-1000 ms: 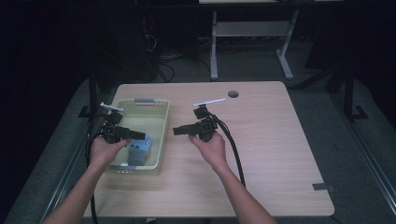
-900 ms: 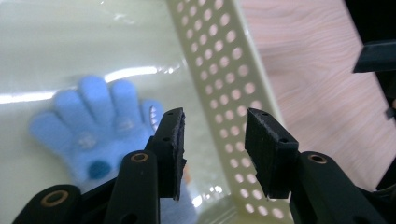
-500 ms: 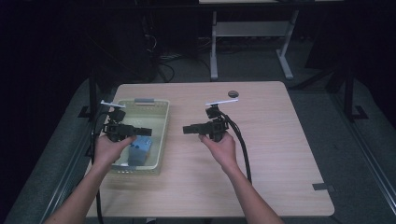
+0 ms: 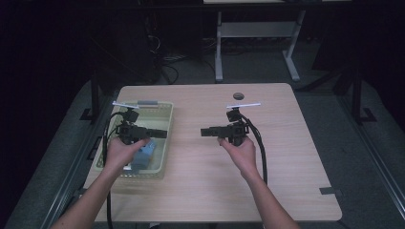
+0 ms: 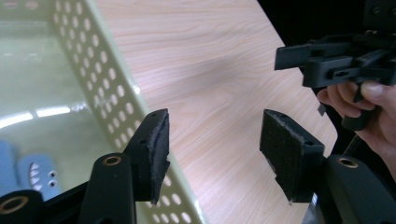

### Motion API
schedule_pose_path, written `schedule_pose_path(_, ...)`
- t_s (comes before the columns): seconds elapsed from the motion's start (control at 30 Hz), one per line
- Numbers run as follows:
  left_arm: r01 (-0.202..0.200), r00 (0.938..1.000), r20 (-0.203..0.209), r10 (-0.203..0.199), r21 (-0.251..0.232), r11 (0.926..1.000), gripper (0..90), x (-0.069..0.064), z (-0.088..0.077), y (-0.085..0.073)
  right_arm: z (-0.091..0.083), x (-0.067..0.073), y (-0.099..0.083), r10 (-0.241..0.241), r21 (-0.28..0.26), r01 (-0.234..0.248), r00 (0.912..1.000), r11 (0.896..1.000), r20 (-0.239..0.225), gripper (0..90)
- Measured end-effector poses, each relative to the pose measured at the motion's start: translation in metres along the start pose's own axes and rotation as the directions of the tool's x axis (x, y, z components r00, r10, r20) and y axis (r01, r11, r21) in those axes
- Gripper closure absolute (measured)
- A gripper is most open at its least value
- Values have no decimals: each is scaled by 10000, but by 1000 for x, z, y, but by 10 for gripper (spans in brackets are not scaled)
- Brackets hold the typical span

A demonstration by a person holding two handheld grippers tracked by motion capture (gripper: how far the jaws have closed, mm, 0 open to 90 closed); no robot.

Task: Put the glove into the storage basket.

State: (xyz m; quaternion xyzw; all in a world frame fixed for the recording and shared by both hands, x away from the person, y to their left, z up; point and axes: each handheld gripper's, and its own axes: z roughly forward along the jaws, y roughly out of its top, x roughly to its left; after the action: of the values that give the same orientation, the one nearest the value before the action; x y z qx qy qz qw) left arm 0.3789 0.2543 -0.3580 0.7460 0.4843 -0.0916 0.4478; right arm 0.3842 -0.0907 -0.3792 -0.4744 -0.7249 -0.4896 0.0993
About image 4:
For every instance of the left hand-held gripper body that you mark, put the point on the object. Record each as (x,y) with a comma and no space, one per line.
(130,132)

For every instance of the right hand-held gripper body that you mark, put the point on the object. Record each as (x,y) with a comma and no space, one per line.
(234,130)

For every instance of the pale green plastic basket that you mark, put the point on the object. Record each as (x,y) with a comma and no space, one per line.
(159,117)

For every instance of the blue monster knit glove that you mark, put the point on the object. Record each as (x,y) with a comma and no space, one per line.
(144,156)

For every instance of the person's left hand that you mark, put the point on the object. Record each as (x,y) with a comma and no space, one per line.
(119,156)

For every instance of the person's right hand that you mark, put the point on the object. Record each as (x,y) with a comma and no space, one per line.
(243,157)

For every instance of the grey round table grommet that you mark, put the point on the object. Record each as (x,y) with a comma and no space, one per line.
(238,96)

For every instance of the black metal stand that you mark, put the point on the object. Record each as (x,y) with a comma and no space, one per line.
(95,95)
(357,95)

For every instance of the grey tape strip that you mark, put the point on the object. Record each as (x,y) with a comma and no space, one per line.
(329,191)

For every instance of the white metal table frame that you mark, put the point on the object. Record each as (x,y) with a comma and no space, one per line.
(254,29)

